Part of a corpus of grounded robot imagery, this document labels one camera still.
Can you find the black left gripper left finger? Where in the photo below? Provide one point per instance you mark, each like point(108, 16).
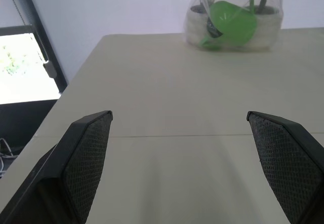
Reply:
point(76, 163)

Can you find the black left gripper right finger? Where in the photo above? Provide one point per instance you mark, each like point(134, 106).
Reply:
point(286, 163)

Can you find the potted green plant in wrap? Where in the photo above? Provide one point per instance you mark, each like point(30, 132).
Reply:
point(268, 31)

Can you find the white potted plant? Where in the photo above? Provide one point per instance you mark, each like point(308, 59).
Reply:
point(265, 18)
point(197, 18)

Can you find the green plastic watering can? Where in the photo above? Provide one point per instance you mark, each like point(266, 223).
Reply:
point(233, 23)

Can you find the black window frame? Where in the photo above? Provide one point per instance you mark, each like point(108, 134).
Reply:
point(40, 31)

